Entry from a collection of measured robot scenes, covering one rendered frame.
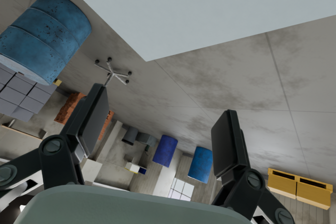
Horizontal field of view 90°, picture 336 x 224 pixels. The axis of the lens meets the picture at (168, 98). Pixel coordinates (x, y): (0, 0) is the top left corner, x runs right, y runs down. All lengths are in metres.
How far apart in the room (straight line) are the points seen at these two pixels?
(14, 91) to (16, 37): 3.46
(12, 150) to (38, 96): 1.97
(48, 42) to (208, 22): 1.64
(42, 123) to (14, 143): 0.82
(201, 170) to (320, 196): 2.73
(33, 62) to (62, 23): 0.46
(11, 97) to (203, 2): 5.12
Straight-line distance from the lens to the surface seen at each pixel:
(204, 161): 5.60
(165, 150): 5.82
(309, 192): 5.52
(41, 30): 1.96
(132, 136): 7.06
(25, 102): 5.36
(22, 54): 1.88
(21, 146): 6.68
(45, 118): 6.64
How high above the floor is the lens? 1.11
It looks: 23 degrees down
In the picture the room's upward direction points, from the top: 157 degrees counter-clockwise
